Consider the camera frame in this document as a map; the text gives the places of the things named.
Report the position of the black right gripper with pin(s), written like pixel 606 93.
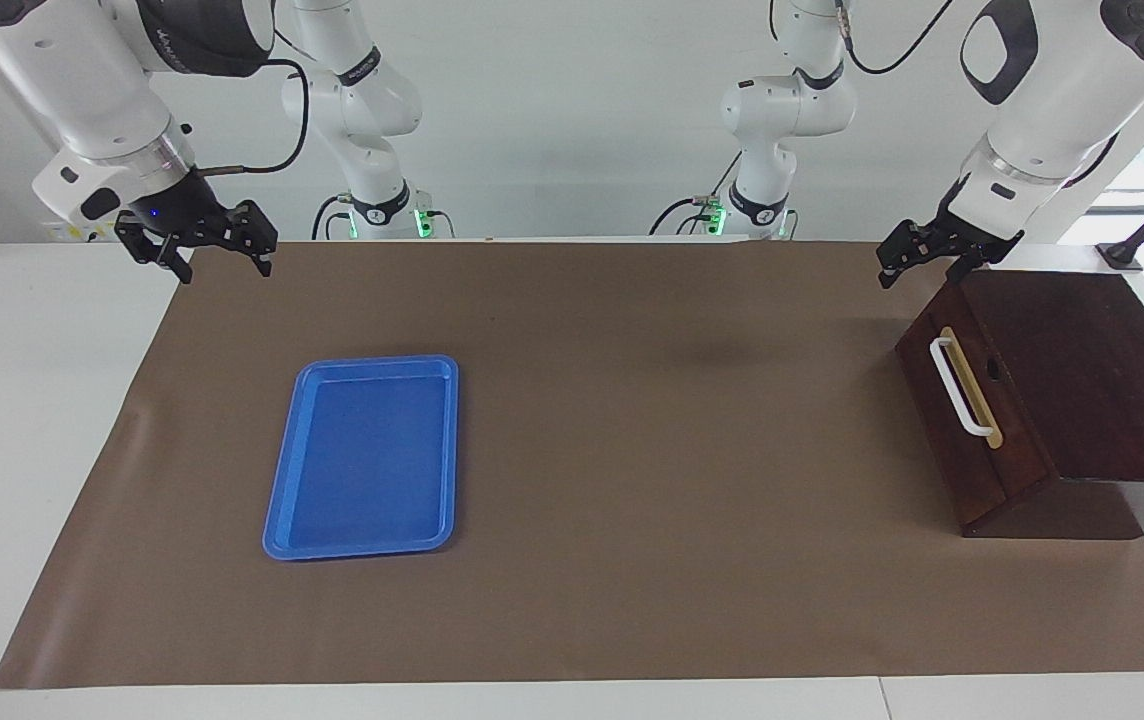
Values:
pixel 177 212

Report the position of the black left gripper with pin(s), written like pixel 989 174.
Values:
pixel 972 232

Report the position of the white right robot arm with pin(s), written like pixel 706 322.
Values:
pixel 72 80

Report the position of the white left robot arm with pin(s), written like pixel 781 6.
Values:
pixel 1062 90

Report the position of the dark wooden cabinet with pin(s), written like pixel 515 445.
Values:
pixel 1112 380

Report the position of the blue plastic tray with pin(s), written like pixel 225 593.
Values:
pixel 362 460

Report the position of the brown table mat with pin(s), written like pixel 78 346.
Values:
pixel 632 500

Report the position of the white wall socket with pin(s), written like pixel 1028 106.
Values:
pixel 72 233

